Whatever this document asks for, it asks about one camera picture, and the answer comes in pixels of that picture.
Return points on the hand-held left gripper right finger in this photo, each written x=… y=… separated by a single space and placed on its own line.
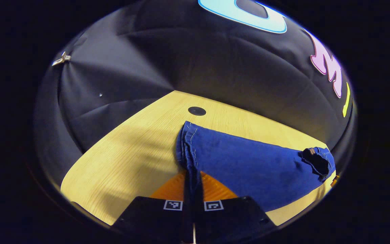
x=232 y=220

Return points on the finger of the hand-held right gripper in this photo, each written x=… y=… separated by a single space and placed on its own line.
x=334 y=180

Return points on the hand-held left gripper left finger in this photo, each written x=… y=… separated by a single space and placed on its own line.
x=154 y=217

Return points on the blue denim jeans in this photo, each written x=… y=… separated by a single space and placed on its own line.
x=249 y=162

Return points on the black round table grommet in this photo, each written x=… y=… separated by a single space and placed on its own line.
x=196 y=110

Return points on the black backdrop cloth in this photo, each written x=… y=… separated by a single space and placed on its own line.
x=147 y=61

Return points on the white metal clip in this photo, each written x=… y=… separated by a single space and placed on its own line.
x=61 y=59

